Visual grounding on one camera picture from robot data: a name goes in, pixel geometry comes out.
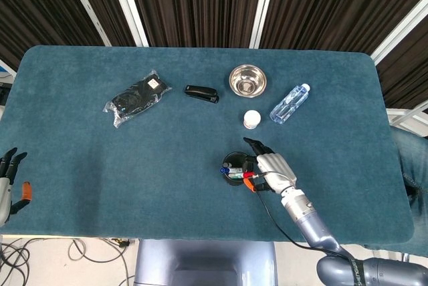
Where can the small white pill bottle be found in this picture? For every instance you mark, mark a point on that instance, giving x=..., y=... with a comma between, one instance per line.
x=251, y=119

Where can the stainless steel bowl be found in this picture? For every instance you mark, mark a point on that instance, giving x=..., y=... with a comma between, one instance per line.
x=247, y=80

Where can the left black-fingered robot hand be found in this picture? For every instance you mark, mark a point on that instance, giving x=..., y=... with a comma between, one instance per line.
x=4, y=195

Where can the black round pen holder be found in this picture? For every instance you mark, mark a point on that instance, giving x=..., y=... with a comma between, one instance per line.
x=234, y=180

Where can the white marker body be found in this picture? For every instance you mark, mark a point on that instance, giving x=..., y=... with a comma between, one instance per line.
x=235, y=175

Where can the black item in plastic bag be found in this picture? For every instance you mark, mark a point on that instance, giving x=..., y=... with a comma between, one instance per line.
x=135, y=98

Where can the blue-grey robot torso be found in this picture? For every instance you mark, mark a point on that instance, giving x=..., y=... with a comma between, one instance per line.
x=205, y=262

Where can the white metal frame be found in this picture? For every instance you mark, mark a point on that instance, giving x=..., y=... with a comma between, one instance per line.
x=406, y=119

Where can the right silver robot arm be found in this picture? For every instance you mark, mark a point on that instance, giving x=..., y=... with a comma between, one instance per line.
x=314, y=226

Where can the black stapler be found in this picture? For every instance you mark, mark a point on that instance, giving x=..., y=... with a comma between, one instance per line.
x=201, y=93

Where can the white frame post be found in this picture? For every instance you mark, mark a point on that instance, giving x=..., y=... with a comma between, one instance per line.
x=399, y=30
x=127, y=5
x=263, y=5
x=86, y=5

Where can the teal blue table cloth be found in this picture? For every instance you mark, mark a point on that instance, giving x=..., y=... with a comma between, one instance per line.
x=167, y=165

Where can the clear plastic water bottle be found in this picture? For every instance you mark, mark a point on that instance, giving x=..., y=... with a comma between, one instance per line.
x=289, y=104

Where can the blue jeans leg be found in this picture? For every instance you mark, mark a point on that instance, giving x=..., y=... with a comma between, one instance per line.
x=414, y=172

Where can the right black-fingered robot hand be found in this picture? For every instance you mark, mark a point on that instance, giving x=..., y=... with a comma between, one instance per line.
x=275, y=170

